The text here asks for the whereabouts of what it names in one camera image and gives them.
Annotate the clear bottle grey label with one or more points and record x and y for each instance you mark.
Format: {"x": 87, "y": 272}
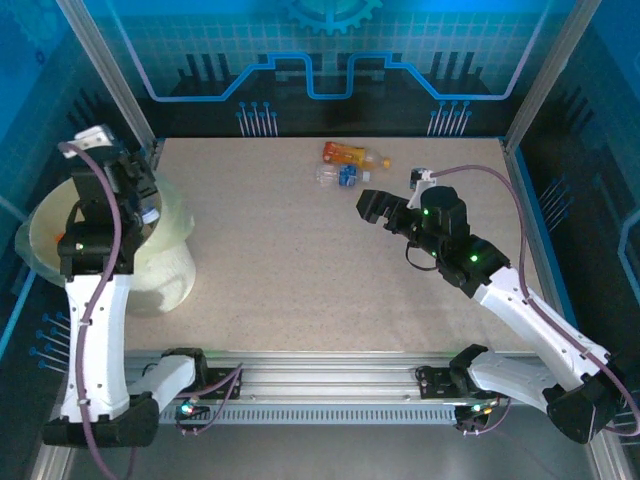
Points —
{"x": 149, "y": 216}

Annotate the clear bottle orange label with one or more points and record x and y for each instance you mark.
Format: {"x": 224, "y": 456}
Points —
{"x": 59, "y": 236}

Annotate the clear bottle blue label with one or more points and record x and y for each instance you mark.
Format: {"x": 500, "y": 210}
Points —
{"x": 347, "y": 175}

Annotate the orange label juice bottle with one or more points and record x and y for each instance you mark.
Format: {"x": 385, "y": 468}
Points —
{"x": 345, "y": 152}

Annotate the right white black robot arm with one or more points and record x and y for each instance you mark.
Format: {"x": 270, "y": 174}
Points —
{"x": 530, "y": 320}

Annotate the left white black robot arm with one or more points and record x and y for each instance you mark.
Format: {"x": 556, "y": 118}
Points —
{"x": 95, "y": 340}

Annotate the pale yellow round bin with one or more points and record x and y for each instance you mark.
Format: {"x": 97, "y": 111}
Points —
{"x": 165, "y": 280}

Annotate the small lit controller board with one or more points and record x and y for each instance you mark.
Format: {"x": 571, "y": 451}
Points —
{"x": 187, "y": 407}
{"x": 475, "y": 407}

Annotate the aluminium frame post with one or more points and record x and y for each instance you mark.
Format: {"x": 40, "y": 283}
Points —
{"x": 550, "y": 75}
{"x": 111, "y": 75}

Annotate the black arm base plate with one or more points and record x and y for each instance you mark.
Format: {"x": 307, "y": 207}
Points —
{"x": 220, "y": 392}
{"x": 432, "y": 382}

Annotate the aluminium extrusion rail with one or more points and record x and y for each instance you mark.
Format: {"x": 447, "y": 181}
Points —
{"x": 325, "y": 375}

